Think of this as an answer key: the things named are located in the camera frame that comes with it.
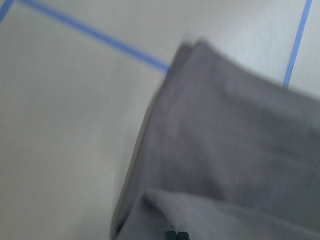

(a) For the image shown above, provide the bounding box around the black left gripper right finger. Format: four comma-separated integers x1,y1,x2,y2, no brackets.
177,232,189,240

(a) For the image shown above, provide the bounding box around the brown paper table cover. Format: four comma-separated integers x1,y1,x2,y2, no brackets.
0,0,320,240

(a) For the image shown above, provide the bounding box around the dark brown t-shirt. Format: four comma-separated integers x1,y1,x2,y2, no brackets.
111,41,320,240

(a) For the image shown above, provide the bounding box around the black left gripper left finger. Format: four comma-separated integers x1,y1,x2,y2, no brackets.
165,231,177,240

